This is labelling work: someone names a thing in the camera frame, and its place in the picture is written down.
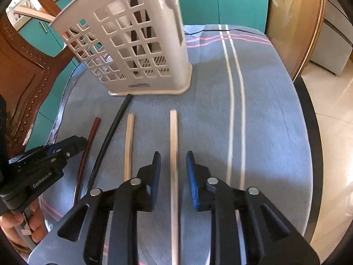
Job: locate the wood framed glass door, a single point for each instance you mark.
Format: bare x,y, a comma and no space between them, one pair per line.
292,19

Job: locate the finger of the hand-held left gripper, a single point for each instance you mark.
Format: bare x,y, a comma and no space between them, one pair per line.
38,161
74,145

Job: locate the blue striped cloth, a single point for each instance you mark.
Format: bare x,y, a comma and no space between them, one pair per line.
262,143

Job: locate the dark red chopstick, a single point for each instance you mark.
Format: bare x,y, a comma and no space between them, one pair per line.
83,171

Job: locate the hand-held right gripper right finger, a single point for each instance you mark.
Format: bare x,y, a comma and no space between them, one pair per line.
192,182

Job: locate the silver refrigerator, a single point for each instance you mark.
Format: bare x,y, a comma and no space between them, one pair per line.
333,47

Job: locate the beige chopstick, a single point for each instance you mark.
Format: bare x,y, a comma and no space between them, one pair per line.
173,143
129,143

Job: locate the black chopstick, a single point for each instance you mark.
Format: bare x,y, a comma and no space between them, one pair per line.
109,136

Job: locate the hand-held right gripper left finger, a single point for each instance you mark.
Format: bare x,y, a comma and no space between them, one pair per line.
156,171

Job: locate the white slotted utensil holder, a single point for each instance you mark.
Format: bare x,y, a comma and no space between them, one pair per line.
173,60

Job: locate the carved wooden chair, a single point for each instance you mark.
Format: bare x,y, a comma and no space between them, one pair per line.
24,74

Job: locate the person's left hand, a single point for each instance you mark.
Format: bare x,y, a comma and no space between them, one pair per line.
13,226

